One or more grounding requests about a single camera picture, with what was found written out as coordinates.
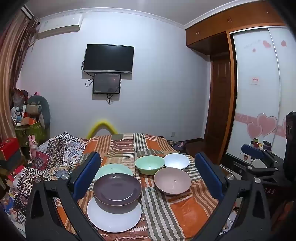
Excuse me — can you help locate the pale green bowl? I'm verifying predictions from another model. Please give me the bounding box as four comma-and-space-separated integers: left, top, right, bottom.
135, 156, 165, 175

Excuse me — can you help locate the purple plate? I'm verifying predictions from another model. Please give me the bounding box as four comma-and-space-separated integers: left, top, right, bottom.
93, 173, 142, 207

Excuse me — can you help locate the grey plush toy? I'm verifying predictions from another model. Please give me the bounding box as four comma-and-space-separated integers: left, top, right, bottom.
26, 95, 51, 130

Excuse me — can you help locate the red box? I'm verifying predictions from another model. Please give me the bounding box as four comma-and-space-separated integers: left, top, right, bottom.
0, 137, 20, 161

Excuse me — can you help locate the black wall television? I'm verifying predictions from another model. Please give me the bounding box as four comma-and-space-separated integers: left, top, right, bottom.
83, 44, 134, 74

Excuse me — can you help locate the brown wooden door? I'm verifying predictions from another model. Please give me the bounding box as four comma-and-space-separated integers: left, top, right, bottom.
203, 54, 237, 142

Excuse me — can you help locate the purple slipper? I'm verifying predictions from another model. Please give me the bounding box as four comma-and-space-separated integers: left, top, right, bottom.
172, 141, 187, 151

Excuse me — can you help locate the wooden overhead cabinet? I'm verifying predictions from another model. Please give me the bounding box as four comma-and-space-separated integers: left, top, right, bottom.
185, 0, 287, 55

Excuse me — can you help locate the white plate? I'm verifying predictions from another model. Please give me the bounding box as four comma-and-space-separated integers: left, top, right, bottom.
87, 196, 142, 233

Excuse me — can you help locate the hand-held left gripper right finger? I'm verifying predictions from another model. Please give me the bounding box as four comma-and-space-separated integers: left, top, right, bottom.
192, 152, 271, 241

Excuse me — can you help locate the orange striped patchwork blanket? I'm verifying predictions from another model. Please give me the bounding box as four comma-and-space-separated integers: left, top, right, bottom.
55, 133, 232, 241

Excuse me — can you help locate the yellow foam hoop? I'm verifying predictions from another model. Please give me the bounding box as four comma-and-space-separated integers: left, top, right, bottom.
87, 119, 117, 139

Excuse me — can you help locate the pink bowl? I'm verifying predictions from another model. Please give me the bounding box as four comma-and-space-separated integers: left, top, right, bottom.
154, 167, 191, 194

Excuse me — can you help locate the white sliding wardrobe door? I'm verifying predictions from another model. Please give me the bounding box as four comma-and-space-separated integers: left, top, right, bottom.
229, 27, 296, 160

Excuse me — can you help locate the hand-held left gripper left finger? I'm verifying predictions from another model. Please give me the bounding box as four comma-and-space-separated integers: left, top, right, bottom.
25, 152, 105, 241

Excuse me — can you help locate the small black wall monitor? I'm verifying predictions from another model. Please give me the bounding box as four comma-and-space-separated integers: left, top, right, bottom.
92, 73, 122, 94

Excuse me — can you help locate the white bowl with dark spots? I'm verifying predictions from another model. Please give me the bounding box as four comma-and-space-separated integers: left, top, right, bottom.
163, 153, 190, 171

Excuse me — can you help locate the pale green plate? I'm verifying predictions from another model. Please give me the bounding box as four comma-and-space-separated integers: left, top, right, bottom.
95, 163, 134, 180

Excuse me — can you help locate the green storage box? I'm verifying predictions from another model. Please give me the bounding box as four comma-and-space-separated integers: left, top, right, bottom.
14, 120, 47, 147

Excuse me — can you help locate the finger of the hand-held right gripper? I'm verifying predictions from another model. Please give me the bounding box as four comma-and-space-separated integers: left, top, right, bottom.
221, 154, 285, 184
241, 144, 285, 169

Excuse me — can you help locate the patterned patchwork quilt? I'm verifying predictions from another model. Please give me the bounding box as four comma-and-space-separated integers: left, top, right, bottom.
0, 132, 89, 224

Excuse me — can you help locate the pink rabbit toy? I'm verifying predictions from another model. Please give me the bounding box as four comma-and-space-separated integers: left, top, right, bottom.
28, 134, 38, 159

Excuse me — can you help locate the white air conditioner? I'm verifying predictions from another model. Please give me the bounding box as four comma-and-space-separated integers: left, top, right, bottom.
37, 14, 83, 40

